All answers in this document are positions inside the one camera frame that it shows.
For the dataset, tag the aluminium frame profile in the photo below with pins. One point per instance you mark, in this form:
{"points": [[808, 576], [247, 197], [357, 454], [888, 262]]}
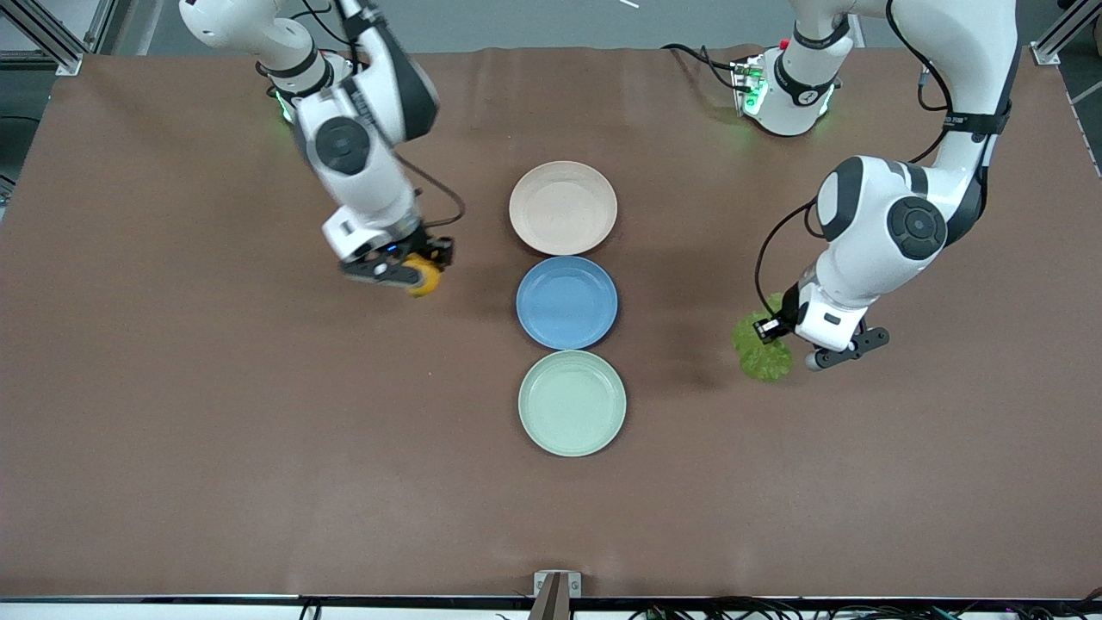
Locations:
{"points": [[1055, 43], [47, 34]]}

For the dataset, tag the yellow lemon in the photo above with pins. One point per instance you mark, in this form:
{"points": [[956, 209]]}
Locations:
{"points": [[426, 280]]}

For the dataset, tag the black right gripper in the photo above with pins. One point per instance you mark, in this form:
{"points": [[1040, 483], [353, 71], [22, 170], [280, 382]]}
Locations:
{"points": [[428, 246]]}

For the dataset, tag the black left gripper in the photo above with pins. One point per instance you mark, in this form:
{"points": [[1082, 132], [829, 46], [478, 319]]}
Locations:
{"points": [[784, 320]]}

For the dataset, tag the small metal bracket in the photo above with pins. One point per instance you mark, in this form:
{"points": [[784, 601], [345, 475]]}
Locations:
{"points": [[575, 584]]}

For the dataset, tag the blue round plate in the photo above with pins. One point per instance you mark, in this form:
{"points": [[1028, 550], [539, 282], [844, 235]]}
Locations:
{"points": [[566, 303]]}

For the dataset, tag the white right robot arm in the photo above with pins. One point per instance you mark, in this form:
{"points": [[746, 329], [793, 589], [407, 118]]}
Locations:
{"points": [[344, 146]]}

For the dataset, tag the pale green round plate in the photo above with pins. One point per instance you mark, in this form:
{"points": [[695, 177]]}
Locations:
{"points": [[572, 403]]}

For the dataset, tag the brown table cover sheet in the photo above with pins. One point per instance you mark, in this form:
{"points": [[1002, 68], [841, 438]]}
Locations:
{"points": [[215, 474]]}

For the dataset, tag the green lettuce leaf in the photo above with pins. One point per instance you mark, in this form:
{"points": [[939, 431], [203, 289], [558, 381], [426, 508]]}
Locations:
{"points": [[762, 362]]}

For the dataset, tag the beige round plate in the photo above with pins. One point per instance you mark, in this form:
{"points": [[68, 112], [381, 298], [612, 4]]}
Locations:
{"points": [[562, 208]]}

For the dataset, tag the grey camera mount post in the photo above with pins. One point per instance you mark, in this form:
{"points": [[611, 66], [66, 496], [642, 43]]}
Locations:
{"points": [[551, 603]]}

